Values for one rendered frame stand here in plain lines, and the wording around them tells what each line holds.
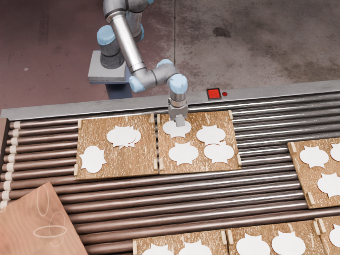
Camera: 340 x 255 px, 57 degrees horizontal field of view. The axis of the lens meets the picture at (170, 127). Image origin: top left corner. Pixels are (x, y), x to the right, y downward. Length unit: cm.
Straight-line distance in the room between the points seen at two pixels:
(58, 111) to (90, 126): 23
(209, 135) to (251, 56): 184
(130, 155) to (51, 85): 178
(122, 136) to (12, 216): 61
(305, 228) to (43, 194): 119
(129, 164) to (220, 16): 253
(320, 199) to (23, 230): 134
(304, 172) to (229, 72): 173
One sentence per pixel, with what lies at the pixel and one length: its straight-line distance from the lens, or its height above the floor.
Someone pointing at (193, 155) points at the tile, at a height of 95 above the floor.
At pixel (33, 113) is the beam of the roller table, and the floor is 91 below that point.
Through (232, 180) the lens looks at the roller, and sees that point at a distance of 159.
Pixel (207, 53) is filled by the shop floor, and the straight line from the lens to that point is 332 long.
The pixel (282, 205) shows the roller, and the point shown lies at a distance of 161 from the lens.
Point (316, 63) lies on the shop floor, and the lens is 353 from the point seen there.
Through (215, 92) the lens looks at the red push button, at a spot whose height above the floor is 93.
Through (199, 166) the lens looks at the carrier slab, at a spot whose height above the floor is 94.
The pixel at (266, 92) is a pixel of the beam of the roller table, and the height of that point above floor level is 91.
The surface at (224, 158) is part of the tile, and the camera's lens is 160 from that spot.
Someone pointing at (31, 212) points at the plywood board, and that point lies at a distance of 151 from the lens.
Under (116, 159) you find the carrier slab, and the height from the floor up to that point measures 94.
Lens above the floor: 238
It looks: 60 degrees down
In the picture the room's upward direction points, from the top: straight up
